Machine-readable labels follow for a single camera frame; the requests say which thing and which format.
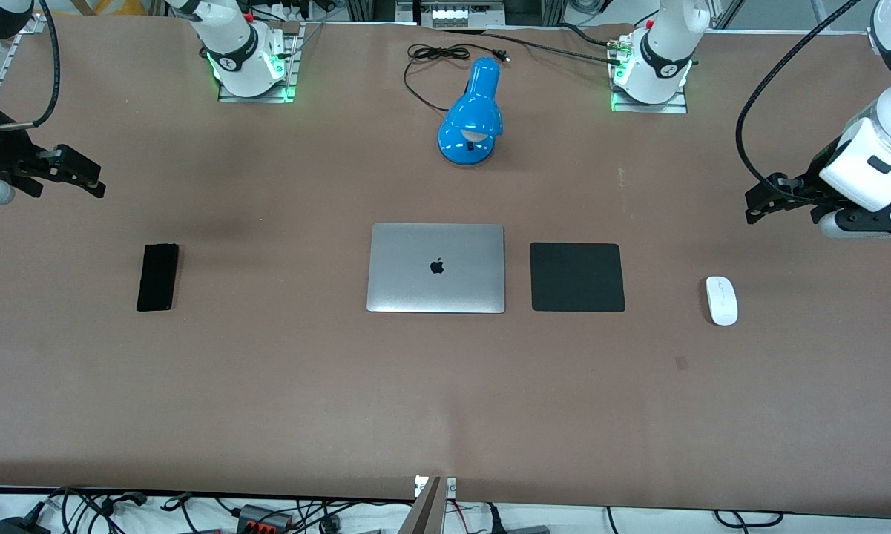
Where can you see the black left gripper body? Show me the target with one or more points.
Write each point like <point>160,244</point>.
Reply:
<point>811,180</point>

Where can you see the black smartphone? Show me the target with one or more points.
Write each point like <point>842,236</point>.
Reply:
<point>157,277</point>

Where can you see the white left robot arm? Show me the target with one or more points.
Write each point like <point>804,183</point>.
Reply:
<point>668,41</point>

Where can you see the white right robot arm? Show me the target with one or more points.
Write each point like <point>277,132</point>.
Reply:
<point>241,37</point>

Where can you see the white computer mouse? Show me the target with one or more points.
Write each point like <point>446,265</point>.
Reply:
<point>722,300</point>

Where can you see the black square mouse pad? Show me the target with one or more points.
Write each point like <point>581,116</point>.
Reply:
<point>577,277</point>

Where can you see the blue desk lamp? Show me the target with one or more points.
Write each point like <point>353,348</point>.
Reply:
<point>471,119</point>

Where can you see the silver closed laptop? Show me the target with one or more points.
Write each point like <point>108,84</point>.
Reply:
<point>435,268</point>

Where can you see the black power adapter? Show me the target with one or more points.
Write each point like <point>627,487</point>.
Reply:
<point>21,526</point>

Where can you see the white power strip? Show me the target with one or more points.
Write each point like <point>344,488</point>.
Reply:
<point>460,13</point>

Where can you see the grey connector block orange levers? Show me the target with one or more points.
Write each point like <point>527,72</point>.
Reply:
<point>263,518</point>

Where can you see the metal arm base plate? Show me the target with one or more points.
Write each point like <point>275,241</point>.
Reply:
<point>676,104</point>
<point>291,70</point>

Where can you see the grey metal post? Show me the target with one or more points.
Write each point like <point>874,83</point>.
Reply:
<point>426,512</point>

